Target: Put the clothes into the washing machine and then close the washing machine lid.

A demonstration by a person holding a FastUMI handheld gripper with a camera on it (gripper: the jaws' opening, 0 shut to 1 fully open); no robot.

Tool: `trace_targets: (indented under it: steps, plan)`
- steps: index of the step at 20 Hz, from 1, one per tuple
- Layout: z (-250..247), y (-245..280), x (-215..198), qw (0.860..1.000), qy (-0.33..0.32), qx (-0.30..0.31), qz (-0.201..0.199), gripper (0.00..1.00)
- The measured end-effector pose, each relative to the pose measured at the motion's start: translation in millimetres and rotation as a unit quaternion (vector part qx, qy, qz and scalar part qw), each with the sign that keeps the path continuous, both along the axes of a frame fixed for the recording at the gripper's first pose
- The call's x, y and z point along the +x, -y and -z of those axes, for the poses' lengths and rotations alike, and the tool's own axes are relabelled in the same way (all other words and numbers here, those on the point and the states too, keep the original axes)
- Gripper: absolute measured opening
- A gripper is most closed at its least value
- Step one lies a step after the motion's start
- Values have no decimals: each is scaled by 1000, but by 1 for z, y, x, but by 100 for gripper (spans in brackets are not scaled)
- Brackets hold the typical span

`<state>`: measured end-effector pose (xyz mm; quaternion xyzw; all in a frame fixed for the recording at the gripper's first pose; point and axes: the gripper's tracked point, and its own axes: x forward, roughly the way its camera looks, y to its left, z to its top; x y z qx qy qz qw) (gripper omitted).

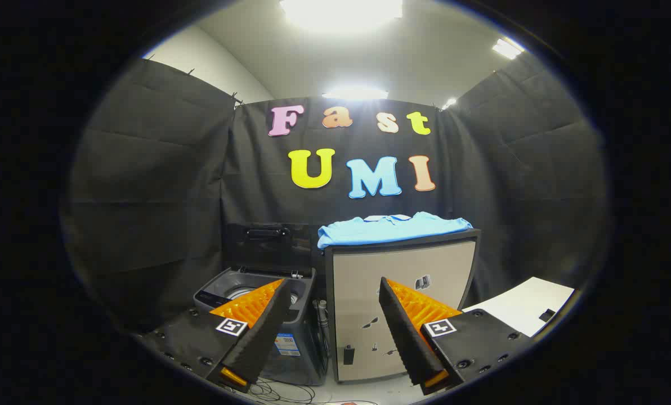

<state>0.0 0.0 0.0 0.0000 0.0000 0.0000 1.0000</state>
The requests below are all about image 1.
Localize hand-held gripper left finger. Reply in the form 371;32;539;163
144;278;294;393

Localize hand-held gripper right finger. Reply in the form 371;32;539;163
378;277;539;395

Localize grey washing machine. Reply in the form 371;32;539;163
194;267;328;386

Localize light blue polo shirt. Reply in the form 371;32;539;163
317;211;474;250

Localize white flat panel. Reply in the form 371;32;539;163
462;277;575;337

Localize black backdrop cloth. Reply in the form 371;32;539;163
60;56;612;338

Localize large ceiling light panel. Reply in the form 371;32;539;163
279;0;404;32

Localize grey drain hose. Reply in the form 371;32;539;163
312;299;332;361

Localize beige cabinet with black frame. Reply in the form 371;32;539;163
324;229;481;384

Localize black floor cables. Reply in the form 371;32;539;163
245;378;378;405

